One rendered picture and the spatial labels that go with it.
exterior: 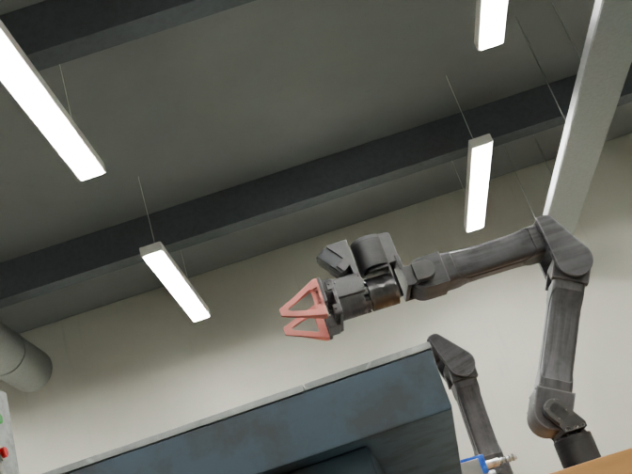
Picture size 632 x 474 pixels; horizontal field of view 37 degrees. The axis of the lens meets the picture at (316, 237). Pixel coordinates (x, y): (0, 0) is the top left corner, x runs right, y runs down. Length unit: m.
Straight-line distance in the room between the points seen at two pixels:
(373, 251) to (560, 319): 0.33
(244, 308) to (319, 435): 8.35
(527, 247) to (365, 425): 1.18
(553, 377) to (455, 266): 0.24
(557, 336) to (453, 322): 7.02
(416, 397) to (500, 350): 8.06
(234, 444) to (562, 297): 1.17
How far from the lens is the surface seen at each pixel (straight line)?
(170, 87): 6.34
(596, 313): 8.75
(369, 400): 0.50
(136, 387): 8.89
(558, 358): 1.60
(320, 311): 1.54
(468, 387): 2.18
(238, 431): 0.51
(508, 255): 1.65
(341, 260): 1.62
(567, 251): 1.64
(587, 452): 1.56
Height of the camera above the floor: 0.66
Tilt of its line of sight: 24 degrees up
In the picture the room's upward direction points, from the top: 18 degrees counter-clockwise
